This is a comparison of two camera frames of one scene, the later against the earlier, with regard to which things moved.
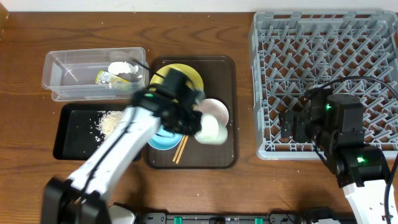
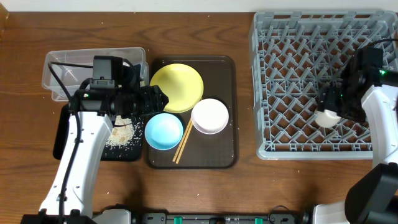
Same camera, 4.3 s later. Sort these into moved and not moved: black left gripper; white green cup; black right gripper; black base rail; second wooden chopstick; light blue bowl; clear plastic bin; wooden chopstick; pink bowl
Moved: black left gripper; black right gripper; white green cup
Not moved: pink bowl; black base rail; second wooden chopstick; wooden chopstick; clear plastic bin; light blue bowl
